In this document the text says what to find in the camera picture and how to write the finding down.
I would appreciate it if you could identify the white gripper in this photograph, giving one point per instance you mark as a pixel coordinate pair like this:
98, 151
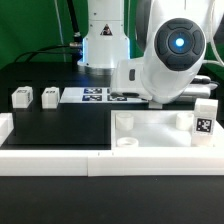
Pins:
127, 82

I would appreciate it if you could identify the white square tabletop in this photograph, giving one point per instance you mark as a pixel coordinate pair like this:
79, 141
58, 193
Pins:
151, 130

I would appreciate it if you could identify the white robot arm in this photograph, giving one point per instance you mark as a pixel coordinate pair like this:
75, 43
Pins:
173, 35

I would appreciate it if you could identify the white sheet with tags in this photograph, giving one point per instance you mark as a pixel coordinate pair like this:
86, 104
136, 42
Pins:
93, 95

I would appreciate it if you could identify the white U-shaped fence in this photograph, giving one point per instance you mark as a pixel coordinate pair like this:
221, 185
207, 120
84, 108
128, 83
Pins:
105, 162

